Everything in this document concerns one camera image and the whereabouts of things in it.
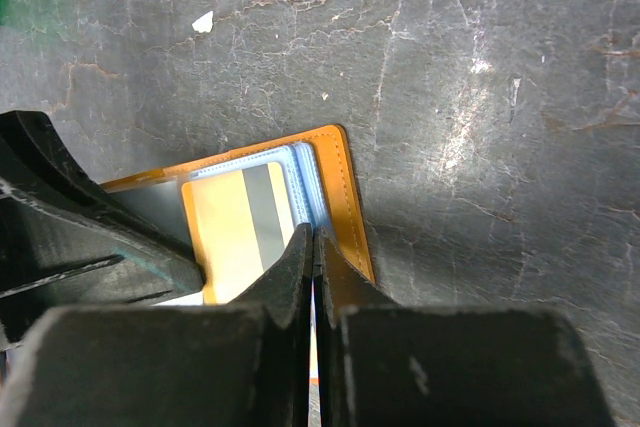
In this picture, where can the yellow leather card holder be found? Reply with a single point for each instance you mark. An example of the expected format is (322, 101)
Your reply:
(319, 179)

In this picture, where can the white paper scrap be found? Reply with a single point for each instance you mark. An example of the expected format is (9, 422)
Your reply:
(203, 24)

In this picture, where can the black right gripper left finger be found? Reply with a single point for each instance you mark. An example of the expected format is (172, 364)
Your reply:
(242, 363)

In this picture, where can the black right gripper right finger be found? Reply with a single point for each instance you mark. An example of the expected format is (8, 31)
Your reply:
(385, 364)

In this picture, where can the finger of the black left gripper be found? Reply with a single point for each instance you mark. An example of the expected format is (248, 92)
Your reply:
(56, 251)
(33, 138)

